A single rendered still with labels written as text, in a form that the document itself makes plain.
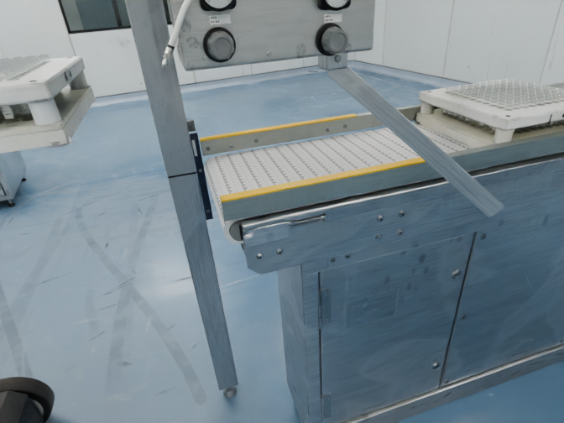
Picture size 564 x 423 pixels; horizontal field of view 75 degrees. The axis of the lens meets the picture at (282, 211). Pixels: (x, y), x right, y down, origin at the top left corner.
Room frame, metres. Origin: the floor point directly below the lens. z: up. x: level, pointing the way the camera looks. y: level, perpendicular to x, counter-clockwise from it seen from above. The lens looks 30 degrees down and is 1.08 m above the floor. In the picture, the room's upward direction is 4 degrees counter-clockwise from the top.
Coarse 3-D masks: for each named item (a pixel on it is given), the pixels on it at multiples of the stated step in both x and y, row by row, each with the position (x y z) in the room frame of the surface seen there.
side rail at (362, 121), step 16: (368, 112) 0.81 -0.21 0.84; (400, 112) 0.82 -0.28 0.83; (416, 112) 0.83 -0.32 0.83; (288, 128) 0.75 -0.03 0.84; (304, 128) 0.76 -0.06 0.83; (320, 128) 0.77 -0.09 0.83; (336, 128) 0.78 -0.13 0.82; (352, 128) 0.79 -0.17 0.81; (208, 144) 0.71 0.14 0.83; (224, 144) 0.72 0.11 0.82; (240, 144) 0.73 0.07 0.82; (256, 144) 0.74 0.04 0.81
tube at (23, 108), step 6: (6, 72) 0.45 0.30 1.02; (12, 72) 0.45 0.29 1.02; (6, 78) 0.45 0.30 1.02; (12, 78) 0.45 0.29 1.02; (18, 78) 0.46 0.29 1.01; (18, 108) 0.45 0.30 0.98; (24, 108) 0.45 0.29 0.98; (24, 114) 0.45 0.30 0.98; (30, 114) 0.45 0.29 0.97; (24, 120) 0.45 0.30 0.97
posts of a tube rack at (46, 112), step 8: (72, 80) 0.63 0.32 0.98; (80, 80) 0.63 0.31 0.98; (72, 88) 0.63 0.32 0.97; (80, 88) 0.63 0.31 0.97; (32, 104) 0.42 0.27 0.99; (40, 104) 0.42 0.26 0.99; (48, 104) 0.43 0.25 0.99; (32, 112) 0.42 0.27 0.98; (40, 112) 0.42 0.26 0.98; (48, 112) 0.43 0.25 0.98; (56, 112) 0.43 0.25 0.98; (40, 120) 0.42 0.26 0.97; (48, 120) 0.42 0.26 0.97; (56, 120) 0.43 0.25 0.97
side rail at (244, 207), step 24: (504, 144) 0.57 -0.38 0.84; (528, 144) 0.58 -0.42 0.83; (552, 144) 0.59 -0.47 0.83; (408, 168) 0.52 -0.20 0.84; (432, 168) 0.53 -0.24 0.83; (288, 192) 0.47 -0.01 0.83; (312, 192) 0.48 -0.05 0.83; (336, 192) 0.49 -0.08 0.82; (360, 192) 0.50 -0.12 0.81; (240, 216) 0.45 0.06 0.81
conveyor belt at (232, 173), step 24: (288, 144) 0.75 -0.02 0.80; (312, 144) 0.74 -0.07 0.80; (336, 144) 0.73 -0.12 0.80; (360, 144) 0.72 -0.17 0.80; (384, 144) 0.71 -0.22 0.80; (456, 144) 0.68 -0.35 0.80; (216, 168) 0.65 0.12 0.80; (240, 168) 0.64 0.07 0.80; (264, 168) 0.63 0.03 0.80; (288, 168) 0.62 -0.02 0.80; (312, 168) 0.62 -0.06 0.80; (336, 168) 0.61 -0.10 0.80; (360, 168) 0.60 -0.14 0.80; (480, 168) 0.58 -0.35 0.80; (216, 192) 0.57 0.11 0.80
